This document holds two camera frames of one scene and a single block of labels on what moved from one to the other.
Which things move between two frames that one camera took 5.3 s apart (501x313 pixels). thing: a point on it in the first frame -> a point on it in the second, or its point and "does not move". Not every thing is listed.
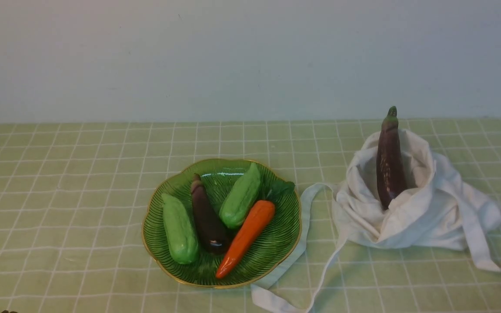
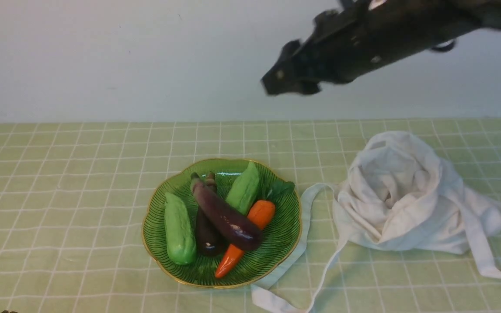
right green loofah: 242,194 does not move
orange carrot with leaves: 252,227 does not move
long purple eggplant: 390,166 -> 247,234
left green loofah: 181,230 does not move
